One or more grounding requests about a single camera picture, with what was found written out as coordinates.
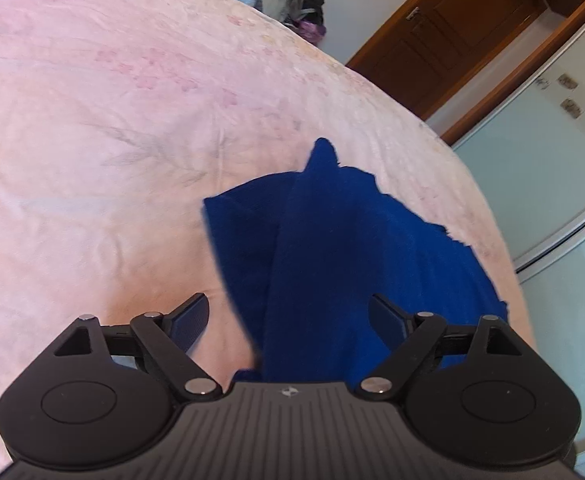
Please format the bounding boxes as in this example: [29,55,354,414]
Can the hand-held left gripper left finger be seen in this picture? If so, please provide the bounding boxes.
[52,292,223,402]

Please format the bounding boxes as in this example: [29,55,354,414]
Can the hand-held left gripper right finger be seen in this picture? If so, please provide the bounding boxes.
[359,294,528,402]

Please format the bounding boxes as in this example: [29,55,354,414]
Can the blue knit sweater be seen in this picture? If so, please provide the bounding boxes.
[202,137,511,385]

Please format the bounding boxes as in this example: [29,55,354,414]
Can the pink blanket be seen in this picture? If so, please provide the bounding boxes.
[0,0,538,480]

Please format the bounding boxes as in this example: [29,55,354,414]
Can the white glass sliding wardrobe door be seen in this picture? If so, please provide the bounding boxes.
[437,0,585,476]

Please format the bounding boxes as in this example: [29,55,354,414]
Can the purple bag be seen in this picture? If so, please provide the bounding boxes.
[285,17,326,43]

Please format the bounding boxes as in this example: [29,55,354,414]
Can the wooden door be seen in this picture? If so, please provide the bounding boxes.
[345,0,548,121]

